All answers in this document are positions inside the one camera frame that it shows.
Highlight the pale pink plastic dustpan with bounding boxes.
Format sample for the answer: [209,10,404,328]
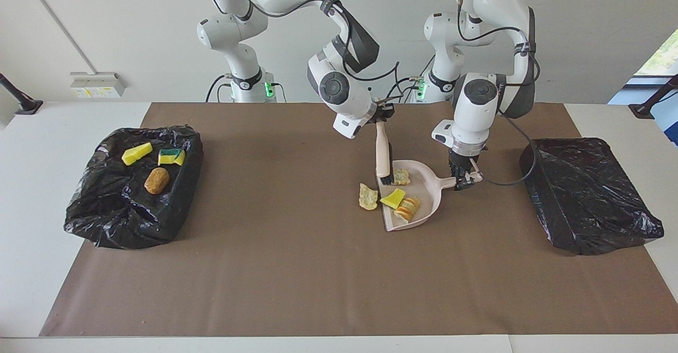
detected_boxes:
[377,160,484,232]

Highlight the beige handled black bristle brush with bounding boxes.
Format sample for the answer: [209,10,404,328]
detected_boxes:
[375,121,396,186]

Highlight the large orange striped sponge roll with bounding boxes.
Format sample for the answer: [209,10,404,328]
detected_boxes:
[394,197,422,222]

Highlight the green-topped yellow sponge wedge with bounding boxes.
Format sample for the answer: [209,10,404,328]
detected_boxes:
[380,188,407,210]

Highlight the pale yellow sponge chip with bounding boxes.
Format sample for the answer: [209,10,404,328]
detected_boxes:
[359,183,379,211]

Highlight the yellow sponge piece green-backed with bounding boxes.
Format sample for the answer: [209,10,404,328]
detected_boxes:
[158,148,186,166]

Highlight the brown cracked sponge lump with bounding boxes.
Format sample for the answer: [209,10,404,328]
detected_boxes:
[144,167,171,195]

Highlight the yellow sponge piece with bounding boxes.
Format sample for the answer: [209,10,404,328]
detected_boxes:
[121,142,154,166]

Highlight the black bag covered flat bin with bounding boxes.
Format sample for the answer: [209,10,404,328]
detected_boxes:
[519,137,665,257]

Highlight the open black bag lined bin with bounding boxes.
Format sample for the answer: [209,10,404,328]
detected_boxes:
[64,125,204,250]

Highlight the black clamp stand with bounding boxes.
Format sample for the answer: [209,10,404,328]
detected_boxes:
[628,74,678,119]
[0,72,44,116]

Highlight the brown paper table mat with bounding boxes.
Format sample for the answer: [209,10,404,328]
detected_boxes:
[40,102,678,338]

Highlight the window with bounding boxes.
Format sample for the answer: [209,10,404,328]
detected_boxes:
[634,27,678,76]

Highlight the black base power cable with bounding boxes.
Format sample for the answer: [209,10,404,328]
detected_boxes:
[392,76,425,103]
[206,74,235,103]

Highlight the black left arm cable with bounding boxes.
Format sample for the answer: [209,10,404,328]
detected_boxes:
[456,0,541,187]

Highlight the white wall socket box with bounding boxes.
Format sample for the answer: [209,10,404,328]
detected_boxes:
[70,72,127,99]

